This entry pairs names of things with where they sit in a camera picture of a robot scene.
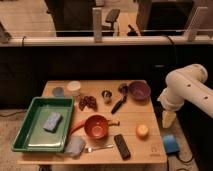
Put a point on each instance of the purple bowl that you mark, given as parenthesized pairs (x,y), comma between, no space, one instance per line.
(139,90)

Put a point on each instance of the small blue grey cup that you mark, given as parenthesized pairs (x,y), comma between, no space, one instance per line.
(58,92)

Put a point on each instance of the orange red bowl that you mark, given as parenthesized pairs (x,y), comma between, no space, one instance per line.
(96,127)

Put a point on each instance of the black remote control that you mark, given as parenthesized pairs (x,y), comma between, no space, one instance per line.
(122,146)

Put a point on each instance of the white horizontal rail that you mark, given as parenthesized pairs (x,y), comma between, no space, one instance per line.
(106,41)

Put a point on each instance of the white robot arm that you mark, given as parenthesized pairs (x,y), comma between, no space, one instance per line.
(185,84)

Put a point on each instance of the yellow red apple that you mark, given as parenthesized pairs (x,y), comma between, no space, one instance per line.
(142,131)

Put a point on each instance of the black office chair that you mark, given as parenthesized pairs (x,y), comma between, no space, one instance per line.
(110,20)

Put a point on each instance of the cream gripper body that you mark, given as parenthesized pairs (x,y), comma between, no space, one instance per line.
(168,117)

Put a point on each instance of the silver fork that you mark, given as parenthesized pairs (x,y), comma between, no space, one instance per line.
(91,149)

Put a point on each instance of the black handled ice cream scoop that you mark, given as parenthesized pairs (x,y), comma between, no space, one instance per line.
(123,89)

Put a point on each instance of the blue box on floor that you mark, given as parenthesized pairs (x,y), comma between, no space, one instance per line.
(170,144)

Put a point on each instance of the blue sponge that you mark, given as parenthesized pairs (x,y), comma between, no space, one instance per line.
(52,122)

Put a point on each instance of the grey folded cloth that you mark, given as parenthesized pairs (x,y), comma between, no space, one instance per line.
(75,146)

